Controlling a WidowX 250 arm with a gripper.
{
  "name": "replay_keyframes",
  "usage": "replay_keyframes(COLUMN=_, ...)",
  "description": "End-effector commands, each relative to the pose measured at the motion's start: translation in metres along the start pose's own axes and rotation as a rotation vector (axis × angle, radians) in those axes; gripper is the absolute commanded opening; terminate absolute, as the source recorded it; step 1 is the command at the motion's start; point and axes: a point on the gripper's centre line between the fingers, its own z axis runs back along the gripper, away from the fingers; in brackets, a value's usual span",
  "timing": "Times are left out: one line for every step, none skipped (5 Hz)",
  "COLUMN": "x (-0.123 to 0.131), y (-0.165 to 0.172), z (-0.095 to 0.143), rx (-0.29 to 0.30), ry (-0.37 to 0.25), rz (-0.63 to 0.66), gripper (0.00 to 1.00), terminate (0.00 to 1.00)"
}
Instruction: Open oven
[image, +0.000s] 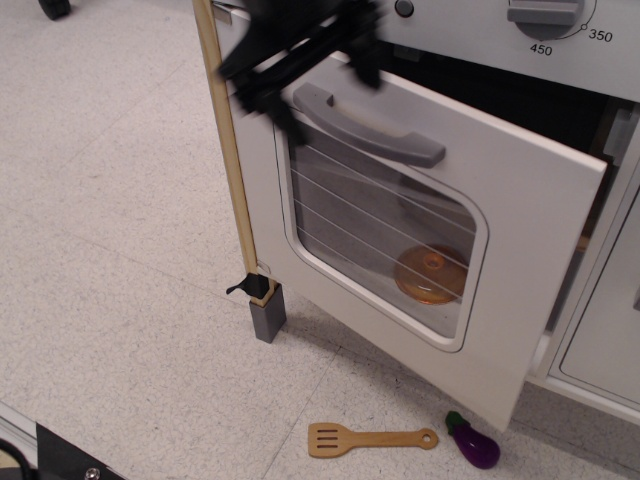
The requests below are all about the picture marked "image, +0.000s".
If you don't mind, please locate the purple toy eggplant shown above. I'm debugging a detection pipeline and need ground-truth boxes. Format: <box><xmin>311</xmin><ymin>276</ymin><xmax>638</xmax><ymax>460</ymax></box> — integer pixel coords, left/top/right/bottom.
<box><xmin>445</xmin><ymin>411</ymin><xmax>501</xmax><ymax>470</ymax></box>

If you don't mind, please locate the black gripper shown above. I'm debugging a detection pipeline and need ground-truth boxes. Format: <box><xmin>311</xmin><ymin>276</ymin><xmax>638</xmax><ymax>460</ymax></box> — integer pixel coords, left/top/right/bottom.
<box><xmin>218</xmin><ymin>1</ymin><xmax>381</xmax><ymax>146</ymax></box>

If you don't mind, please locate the white toy kitchen cabinet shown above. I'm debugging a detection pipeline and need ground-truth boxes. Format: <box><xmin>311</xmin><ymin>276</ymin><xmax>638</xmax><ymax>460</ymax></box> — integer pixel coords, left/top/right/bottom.
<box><xmin>192</xmin><ymin>0</ymin><xmax>640</xmax><ymax>426</ymax></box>

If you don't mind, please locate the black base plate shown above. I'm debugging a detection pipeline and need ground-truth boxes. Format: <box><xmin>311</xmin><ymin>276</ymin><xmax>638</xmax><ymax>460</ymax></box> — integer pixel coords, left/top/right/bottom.
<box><xmin>36</xmin><ymin>423</ymin><xmax>125</xmax><ymax>480</ymax></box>

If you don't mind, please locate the white cupboard door right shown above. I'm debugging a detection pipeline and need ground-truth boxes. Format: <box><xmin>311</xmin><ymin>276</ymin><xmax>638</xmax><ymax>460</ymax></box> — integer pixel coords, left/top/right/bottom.
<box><xmin>551</xmin><ymin>171</ymin><xmax>639</xmax><ymax>410</ymax></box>

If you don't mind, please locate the small grey round button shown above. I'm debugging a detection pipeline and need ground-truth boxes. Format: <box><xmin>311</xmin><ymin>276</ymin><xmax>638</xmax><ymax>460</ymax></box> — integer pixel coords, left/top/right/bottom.
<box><xmin>394</xmin><ymin>0</ymin><xmax>415</xmax><ymax>18</ymax></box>

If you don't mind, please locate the black tape piece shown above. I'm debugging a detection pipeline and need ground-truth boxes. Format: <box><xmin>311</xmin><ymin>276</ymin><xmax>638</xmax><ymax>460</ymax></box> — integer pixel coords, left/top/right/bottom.
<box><xmin>226</xmin><ymin>273</ymin><xmax>270</xmax><ymax>299</ymax></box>

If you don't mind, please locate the wooden toy spatula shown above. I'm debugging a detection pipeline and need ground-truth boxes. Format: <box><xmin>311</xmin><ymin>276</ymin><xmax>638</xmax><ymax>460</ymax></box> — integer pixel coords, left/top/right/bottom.
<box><xmin>308</xmin><ymin>422</ymin><xmax>439</xmax><ymax>458</ymax></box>

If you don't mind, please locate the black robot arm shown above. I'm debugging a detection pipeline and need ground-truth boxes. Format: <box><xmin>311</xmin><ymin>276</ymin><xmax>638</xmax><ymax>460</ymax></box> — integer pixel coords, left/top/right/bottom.
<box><xmin>218</xmin><ymin>1</ymin><xmax>381</xmax><ymax>145</ymax></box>

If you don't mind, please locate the black caster wheel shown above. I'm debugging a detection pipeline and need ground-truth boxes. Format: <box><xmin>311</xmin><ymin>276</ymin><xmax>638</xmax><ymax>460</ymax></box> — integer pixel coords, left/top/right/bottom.
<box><xmin>38</xmin><ymin>0</ymin><xmax>71</xmax><ymax>21</ymax></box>

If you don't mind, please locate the grey temperature knob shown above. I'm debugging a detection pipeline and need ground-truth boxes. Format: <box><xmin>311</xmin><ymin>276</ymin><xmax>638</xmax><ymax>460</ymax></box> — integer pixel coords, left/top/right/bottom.
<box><xmin>507</xmin><ymin>0</ymin><xmax>585</xmax><ymax>40</ymax></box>

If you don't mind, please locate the orange toy pot lid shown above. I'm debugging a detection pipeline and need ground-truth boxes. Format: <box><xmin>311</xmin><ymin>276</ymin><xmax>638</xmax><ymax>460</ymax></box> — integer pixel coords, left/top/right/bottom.
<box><xmin>393</xmin><ymin>244</ymin><xmax>468</xmax><ymax>305</ymax></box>

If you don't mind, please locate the white toy oven door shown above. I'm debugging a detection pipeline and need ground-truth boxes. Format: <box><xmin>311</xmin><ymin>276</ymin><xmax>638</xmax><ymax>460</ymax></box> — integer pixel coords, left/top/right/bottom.
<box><xmin>212</xmin><ymin>2</ymin><xmax>609</xmax><ymax>434</ymax></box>

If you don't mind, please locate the black cable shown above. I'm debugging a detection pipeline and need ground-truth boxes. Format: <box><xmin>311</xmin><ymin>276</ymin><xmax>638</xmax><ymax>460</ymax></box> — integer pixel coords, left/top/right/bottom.
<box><xmin>0</xmin><ymin>438</ymin><xmax>34</xmax><ymax>480</ymax></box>

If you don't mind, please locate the grey cabinet foot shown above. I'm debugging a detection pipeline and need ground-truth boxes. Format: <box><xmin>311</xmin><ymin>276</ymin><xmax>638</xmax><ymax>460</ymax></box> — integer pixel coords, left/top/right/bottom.
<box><xmin>249</xmin><ymin>286</ymin><xmax>287</xmax><ymax>344</ymax></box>

